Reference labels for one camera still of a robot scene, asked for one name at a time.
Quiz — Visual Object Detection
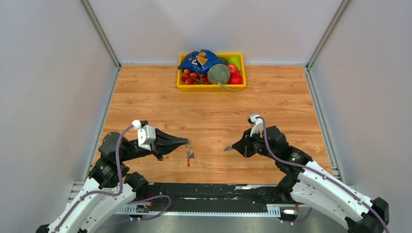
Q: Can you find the red apple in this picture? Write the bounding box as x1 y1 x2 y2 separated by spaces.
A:
227 64 239 75

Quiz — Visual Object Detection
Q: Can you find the blue snack bag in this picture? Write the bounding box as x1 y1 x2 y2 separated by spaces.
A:
178 50 224 74

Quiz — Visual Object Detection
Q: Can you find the bunch of red fruits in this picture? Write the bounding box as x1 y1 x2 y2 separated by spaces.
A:
181 69 210 85

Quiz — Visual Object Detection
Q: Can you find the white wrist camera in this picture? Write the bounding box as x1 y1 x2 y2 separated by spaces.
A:
247 114 263 136
132 119 156 151

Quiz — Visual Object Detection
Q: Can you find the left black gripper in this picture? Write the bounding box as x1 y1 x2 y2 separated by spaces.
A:
120 127 189 161

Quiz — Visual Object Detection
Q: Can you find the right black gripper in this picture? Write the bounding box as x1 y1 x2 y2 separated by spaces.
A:
231 128 277 161

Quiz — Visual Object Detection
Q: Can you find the green apple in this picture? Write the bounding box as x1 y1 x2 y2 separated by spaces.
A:
228 55 241 70

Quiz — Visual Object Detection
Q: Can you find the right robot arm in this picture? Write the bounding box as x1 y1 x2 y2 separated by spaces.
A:
229 126 389 233

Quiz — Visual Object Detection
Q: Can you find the red handled key ring holder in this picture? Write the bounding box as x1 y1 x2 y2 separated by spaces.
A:
185 140 195 167

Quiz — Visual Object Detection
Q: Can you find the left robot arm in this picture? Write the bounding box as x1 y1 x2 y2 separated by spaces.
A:
36 125 190 233

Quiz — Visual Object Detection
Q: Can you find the green melon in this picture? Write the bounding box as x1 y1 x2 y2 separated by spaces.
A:
207 64 239 92

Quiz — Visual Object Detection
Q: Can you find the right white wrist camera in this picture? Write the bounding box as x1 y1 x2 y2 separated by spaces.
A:
247 114 263 136

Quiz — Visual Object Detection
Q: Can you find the red tomato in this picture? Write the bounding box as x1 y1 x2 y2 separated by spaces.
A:
228 74 243 85

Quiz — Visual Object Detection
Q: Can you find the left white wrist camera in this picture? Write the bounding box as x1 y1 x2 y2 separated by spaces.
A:
132 119 156 151

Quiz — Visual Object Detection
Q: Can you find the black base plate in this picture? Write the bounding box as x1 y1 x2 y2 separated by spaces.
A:
136 183 296 213

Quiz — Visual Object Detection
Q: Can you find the yellow plastic bin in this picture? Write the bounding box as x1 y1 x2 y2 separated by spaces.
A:
176 52 247 92

